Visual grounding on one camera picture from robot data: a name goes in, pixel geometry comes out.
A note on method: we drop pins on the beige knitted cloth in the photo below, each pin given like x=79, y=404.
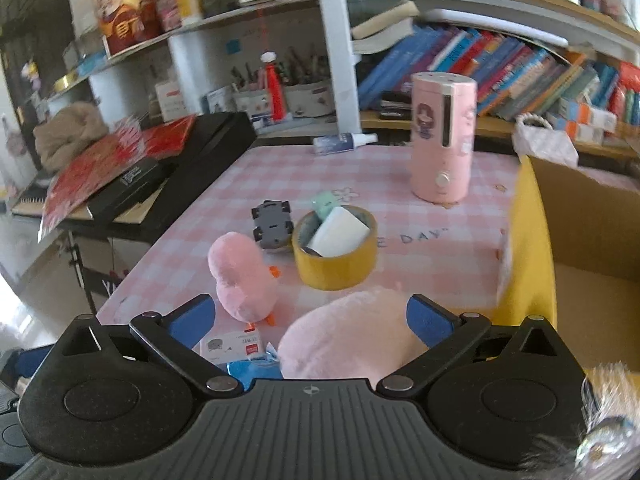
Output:
x=68, y=134

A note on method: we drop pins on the large pink plush toy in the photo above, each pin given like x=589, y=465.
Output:
x=362, y=335

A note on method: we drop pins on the white yellow cup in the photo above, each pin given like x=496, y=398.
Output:
x=190, y=11

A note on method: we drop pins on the black keyboard case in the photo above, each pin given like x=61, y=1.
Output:
x=144, y=201

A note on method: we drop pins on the yellow cardboard box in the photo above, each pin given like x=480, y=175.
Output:
x=571, y=255

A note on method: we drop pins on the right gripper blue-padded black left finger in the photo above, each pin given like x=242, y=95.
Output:
x=171, y=338

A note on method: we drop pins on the fortune god figure box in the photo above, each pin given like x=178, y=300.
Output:
x=126, y=23

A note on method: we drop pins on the mint green utility knife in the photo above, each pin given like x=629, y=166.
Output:
x=323, y=203

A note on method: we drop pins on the row of colourful books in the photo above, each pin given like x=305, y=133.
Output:
x=435, y=70

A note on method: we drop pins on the white quilted pearl handbag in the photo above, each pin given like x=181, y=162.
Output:
x=534, y=136

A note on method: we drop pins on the white charger plug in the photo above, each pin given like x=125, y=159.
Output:
x=340, y=234

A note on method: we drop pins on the orange white medicine box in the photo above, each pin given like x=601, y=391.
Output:
x=587, y=114

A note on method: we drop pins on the pink cylindrical humidifier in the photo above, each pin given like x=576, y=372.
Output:
x=442, y=136

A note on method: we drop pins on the red patterned gift bag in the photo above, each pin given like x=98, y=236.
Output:
x=107, y=159

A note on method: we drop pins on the grey toy car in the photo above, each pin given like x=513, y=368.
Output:
x=273, y=225

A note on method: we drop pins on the small pink plush duck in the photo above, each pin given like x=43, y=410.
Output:
x=245, y=285

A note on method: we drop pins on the blue spray bottle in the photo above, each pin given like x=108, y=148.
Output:
x=341, y=143

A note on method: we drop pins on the small white card box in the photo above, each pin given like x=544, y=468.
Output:
x=241, y=345

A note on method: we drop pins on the white pen holder box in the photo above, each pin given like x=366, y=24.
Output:
x=310, y=100

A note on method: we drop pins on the red tassel ornament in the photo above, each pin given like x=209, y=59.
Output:
x=278, y=111

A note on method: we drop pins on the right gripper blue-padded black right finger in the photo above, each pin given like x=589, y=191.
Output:
x=450, y=339

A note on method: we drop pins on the yellow tape roll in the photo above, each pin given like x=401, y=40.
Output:
x=339, y=272

